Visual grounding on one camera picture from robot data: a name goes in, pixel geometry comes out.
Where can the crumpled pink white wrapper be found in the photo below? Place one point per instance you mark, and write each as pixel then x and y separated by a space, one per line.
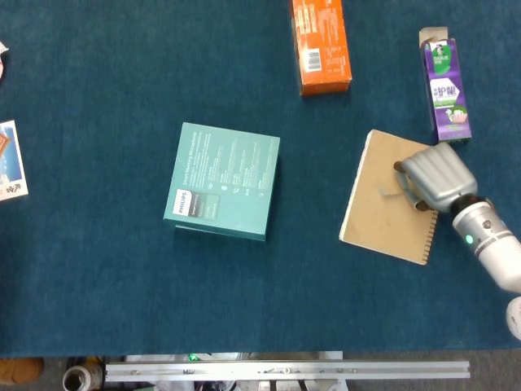
pixel 2 65

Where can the brown spiral notebook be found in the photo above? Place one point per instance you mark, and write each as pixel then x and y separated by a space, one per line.
pixel 378 224

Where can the green Philips box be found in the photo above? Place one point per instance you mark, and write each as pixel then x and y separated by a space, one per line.
pixel 228 183

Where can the orange cardboard box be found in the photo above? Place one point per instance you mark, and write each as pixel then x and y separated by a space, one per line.
pixel 321 45

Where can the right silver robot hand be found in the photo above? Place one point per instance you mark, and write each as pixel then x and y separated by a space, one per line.
pixel 441 177

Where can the purple cardboard box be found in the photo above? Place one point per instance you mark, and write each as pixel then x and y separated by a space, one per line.
pixel 447 93

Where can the brown rounded object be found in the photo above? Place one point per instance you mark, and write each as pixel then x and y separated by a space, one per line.
pixel 18 370

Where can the aluminium profile rail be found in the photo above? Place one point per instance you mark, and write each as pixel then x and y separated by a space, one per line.
pixel 285 370

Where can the blue felt table cover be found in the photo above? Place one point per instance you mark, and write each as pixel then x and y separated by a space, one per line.
pixel 122 285

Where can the grey tape roll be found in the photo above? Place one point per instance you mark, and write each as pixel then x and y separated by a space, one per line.
pixel 79 379

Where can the blue white printed card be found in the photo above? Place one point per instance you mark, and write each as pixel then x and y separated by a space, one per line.
pixel 10 163

